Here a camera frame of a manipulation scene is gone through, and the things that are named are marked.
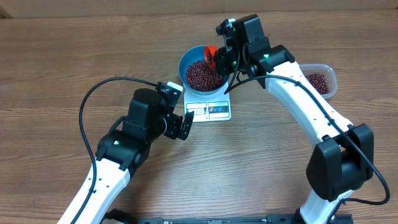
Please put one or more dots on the red beans in container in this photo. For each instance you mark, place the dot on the red beans in container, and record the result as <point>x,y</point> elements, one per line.
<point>318,82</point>

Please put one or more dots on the white digital kitchen scale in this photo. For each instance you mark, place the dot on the white digital kitchen scale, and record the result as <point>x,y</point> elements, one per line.
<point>208,106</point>

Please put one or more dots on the blue metal bowl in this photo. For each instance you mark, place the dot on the blue metal bowl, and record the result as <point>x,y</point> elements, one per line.
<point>192,55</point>

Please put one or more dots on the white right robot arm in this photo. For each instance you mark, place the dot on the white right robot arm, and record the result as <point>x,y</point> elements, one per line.
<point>342,159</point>

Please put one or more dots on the red beans in bowl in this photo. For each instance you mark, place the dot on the red beans in bowl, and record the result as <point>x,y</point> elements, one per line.
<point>201,77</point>

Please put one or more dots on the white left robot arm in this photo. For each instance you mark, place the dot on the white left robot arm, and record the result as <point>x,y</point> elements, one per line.
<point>125,148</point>

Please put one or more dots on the clear plastic bean container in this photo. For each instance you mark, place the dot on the clear plastic bean container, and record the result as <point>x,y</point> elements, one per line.
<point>325,70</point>

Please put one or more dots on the red scoop with blue handle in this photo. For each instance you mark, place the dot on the red scoop with blue handle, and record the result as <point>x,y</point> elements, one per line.
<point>210,52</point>

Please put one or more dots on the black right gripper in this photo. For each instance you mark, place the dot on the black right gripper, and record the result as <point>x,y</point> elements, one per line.
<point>221,56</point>

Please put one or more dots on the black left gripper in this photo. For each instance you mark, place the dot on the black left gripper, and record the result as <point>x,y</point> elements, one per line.
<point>172,130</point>

